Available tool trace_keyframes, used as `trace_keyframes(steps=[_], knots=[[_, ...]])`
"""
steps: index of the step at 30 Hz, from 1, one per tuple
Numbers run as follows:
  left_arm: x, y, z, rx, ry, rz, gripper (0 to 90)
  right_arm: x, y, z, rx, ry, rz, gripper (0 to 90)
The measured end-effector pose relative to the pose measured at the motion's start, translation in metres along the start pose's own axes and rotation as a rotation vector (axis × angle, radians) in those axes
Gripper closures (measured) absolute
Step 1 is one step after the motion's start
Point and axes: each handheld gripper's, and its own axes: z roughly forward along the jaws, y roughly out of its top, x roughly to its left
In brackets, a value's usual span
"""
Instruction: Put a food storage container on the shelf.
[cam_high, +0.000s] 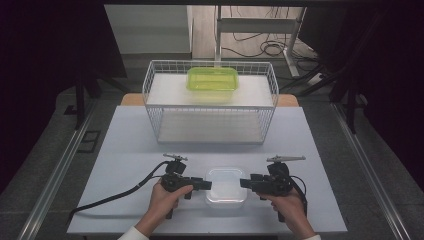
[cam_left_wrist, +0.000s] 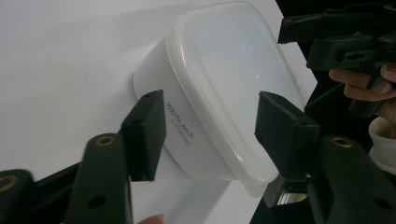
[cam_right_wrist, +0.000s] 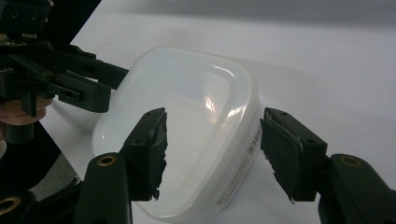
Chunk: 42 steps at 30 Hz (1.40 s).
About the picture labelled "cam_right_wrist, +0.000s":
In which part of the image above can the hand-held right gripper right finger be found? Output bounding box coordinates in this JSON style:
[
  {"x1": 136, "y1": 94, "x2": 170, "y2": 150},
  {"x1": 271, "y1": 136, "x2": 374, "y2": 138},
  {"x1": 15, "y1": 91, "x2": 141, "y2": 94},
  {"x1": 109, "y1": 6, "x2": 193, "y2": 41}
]
[{"x1": 260, "y1": 107, "x2": 329, "y2": 203}]

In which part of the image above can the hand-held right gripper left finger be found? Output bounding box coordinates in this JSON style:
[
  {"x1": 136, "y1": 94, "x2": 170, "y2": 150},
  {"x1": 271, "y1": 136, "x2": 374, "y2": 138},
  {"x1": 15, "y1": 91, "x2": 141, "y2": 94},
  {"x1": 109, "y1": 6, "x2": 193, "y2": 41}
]
[{"x1": 119, "y1": 107, "x2": 169, "y2": 202}]

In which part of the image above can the white plastic lidded container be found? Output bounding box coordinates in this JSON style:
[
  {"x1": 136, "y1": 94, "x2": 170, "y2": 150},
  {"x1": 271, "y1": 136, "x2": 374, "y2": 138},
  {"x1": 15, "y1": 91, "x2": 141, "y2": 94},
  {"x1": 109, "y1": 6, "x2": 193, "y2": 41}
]
[{"x1": 91, "y1": 46, "x2": 264, "y2": 224}]

